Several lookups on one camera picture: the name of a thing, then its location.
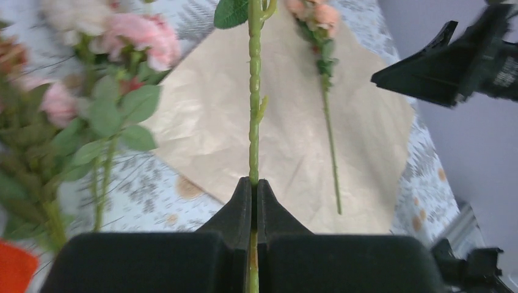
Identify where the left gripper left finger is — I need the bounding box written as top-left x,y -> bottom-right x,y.
41,177 -> 252,292

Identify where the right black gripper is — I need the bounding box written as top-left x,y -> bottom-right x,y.
371,3 -> 517,107

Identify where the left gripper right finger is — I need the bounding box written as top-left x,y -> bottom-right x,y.
257,179 -> 445,293

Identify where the single pink fake flower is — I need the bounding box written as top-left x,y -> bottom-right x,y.
284,0 -> 342,214

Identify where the beige kraft wrapping paper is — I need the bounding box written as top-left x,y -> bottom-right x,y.
144,5 -> 414,234

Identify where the green flower stem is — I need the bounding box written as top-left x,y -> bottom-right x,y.
213,0 -> 279,293

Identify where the pink fake flower bouquet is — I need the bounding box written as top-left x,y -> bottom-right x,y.
1,1 -> 181,252

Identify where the orange cloth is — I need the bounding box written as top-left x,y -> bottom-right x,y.
1,241 -> 38,293

